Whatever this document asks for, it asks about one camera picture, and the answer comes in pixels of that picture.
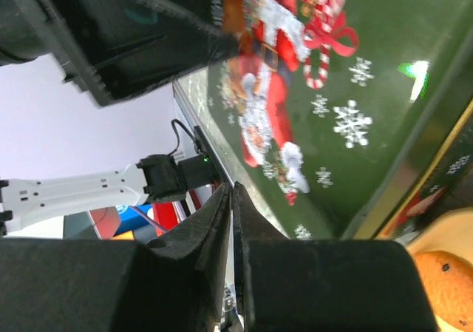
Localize gold tin lid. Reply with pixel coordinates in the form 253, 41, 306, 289
207, 0, 472, 239

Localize yellow cookie tray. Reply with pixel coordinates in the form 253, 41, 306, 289
406, 208, 472, 331

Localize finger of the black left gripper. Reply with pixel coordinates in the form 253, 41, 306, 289
125, 0, 239, 87

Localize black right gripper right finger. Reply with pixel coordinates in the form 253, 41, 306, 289
232, 183, 438, 331

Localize aluminium frame rail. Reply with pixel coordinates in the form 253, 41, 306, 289
172, 68, 288, 236

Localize round brown cookie top-left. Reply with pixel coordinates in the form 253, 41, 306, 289
413, 251, 472, 331

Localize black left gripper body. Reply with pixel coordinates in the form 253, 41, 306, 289
1, 0, 177, 106

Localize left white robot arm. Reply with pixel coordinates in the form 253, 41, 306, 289
1, 0, 238, 234

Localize green christmas cookie tin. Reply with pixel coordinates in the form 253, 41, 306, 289
375, 104, 472, 239

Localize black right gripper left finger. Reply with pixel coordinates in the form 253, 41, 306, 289
1, 184, 231, 331

